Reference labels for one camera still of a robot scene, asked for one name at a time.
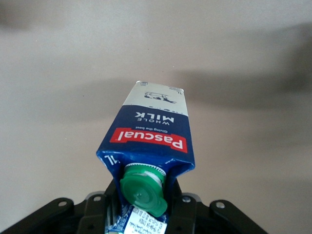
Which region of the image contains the blue white milk carton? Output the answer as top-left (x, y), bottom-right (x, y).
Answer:
top-left (95, 81), bottom-right (196, 234)

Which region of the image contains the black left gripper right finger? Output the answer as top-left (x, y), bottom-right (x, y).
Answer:
top-left (167, 179), bottom-right (268, 234)

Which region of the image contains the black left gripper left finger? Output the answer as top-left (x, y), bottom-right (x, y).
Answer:
top-left (0, 179), bottom-right (122, 234)

